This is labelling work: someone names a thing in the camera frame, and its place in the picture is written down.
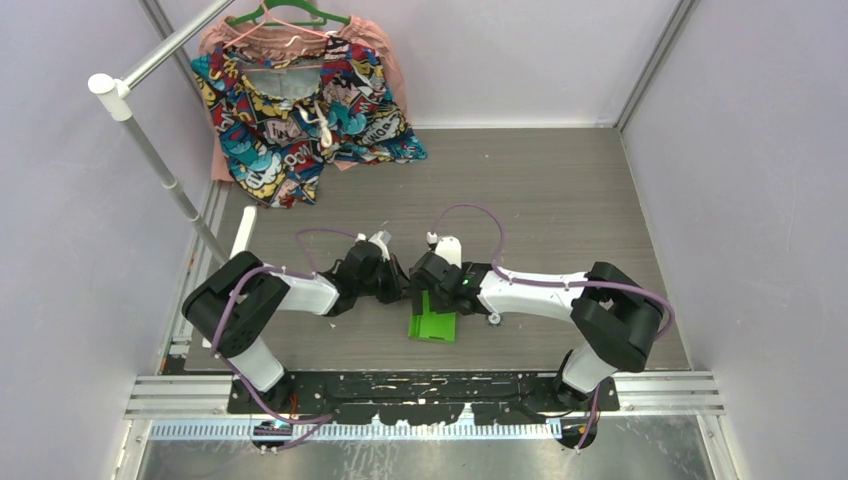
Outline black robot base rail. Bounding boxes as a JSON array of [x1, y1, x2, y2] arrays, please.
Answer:
[[261, 371, 590, 426]]

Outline metal clothes rack pole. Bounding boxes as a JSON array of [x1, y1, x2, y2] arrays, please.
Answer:
[[87, 0, 231, 263]]

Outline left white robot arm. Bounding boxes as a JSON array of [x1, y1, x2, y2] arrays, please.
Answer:
[[181, 231, 410, 413]]

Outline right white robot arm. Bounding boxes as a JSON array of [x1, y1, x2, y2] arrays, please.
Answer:
[[410, 252, 671, 411]]

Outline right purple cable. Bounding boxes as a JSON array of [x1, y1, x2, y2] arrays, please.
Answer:
[[430, 202, 680, 452]]

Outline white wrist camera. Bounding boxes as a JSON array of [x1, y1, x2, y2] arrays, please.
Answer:
[[426, 232, 462, 267], [368, 230, 391, 261]]

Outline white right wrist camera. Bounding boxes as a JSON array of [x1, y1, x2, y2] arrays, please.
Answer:
[[426, 232, 462, 267]]

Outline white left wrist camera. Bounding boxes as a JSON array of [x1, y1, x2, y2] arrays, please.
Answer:
[[368, 230, 391, 261]]

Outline purple cable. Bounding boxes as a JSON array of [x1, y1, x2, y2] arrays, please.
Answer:
[[430, 202, 680, 452], [196, 228, 386, 445]]

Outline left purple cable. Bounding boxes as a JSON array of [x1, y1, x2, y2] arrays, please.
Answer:
[[196, 228, 386, 445]]

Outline colorful patterned shirt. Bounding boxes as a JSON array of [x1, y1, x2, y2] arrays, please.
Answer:
[[190, 17, 427, 208]]

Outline green clothes hanger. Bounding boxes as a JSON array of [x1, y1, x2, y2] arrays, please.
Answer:
[[224, 0, 353, 28]]

